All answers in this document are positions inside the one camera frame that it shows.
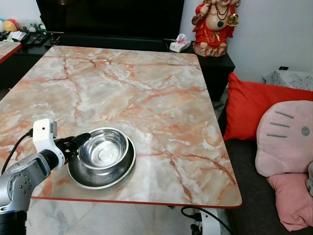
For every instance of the pink cat face cushion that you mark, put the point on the pink cat face cushion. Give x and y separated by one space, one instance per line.
286 142

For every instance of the grey patterned pillow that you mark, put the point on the grey patterned pillow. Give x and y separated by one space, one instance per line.
288 79

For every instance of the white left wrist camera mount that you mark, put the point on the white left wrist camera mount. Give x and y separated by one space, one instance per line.
44 134

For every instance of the orange round figurine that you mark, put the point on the orange round figurine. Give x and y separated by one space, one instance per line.
12 24

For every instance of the black remote control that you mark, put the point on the black remote control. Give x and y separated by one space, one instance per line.
36 39

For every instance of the plain pink cushion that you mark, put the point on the plain pink cushion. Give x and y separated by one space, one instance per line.
293 200

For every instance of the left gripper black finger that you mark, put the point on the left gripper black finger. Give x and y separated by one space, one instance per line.
73 151
78 138

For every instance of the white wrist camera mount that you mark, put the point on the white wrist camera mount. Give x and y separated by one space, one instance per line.
44 134
209 223

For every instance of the stainless steel bowl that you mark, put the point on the stainless steel bowl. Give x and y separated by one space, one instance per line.
102 149

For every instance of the red laughing buddha statue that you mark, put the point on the red laughing buddha statue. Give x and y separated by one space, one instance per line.
215 27

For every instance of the dark grey sofa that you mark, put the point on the dark grey sofa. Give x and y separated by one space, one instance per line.
244 186

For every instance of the red pillow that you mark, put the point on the red pillow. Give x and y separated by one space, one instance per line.
249 105

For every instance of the black television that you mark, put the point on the black television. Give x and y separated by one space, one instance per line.
107 17

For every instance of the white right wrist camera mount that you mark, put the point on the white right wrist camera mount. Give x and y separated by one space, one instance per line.
209 223

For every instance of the stainless steel plate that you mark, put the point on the stainless steel plate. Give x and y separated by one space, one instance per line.
105 179

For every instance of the white tissue box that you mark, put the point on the white tissue box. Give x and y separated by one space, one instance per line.
180 45

